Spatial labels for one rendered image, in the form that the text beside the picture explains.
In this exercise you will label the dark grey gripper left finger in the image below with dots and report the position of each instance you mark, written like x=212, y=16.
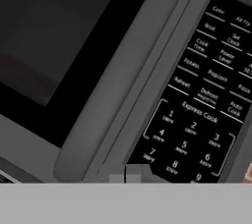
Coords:
x=117, y=174

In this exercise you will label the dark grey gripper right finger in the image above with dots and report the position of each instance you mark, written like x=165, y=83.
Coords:
x=134, y=174

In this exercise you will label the grey microwave oven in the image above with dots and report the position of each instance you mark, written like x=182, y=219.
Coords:
x=203, y=70

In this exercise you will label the microwave door with dark window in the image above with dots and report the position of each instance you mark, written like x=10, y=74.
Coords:
x=49, y=28

